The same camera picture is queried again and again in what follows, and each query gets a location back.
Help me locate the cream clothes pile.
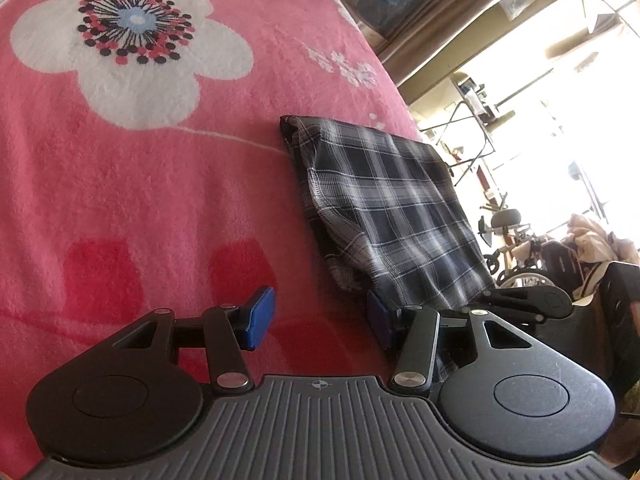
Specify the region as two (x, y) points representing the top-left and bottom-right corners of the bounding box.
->
(564, 211), (640, 267)

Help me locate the black white plaid shirt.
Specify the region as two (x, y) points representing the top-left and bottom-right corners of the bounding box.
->
(279, 115), (499, 377)

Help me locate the pink floral blanket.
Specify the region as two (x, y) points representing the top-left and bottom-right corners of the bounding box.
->
(0, 0), (437, 476)

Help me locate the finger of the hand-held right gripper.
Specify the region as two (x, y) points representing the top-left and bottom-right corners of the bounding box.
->
(471, 286), (574, 322)

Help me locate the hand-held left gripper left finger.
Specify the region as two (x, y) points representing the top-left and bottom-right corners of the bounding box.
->
(111, 286), (277, 396)

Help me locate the beige curtain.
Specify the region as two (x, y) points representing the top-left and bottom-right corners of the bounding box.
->
(372, 0), (557, 62)

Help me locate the folding metal rack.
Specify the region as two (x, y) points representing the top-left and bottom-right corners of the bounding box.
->
(424, 101), (497, 182)

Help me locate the wheelchair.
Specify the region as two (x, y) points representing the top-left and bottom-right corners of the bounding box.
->
(479, 206), (587, 292)

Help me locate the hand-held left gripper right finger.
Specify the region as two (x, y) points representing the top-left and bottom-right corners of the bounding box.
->
(366, 292), (534, 397)

